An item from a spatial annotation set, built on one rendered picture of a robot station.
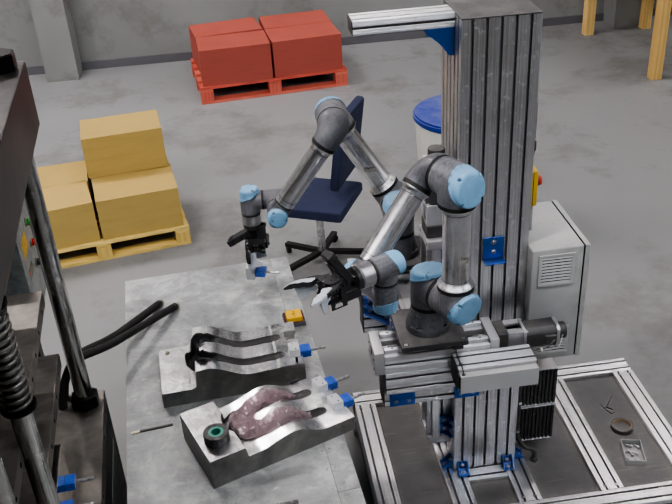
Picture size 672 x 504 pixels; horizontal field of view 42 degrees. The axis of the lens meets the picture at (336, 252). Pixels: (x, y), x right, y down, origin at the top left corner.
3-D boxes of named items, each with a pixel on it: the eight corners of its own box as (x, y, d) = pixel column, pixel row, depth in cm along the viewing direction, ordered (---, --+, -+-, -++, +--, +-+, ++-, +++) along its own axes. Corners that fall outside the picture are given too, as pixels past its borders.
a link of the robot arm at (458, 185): (453, 301, 292) (456, 149, 264) (484, 322, 281) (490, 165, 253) (425, 314, 286) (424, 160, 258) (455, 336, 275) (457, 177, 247)
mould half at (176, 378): (294, 340, 335) (291, 311, 328) (306, 382, 313) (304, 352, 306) (161, 363, 328) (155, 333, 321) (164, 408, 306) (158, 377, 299)
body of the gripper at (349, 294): (331, 312, 246) (366, 297, 251) (326, 285, 242) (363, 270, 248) (316, 303, 252) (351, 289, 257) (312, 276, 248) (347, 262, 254)
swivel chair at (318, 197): (369, 237, 560) (363, 92, 511) (375, 283, 514) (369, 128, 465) (280, 243, 560) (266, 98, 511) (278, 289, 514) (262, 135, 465)
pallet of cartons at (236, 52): (335, 55, 872) (332, 7, 848) (350, 90, 788) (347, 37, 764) (192, 69, 860) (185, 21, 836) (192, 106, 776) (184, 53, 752)
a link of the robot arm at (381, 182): (391, 226, 342) (309, 120, 317) (385, 208, 355) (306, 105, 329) (417, 209, 339) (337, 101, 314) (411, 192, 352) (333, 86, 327)
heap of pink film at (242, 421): (291, 390, 301) (289, 372, 297) (316, 420, 287) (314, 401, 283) (221, 418, 291) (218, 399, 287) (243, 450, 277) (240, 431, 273)
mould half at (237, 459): (318, 386, 311) (316, 361, 306) (355, 429, 291) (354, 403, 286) (184, 439, 291) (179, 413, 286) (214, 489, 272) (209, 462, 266)
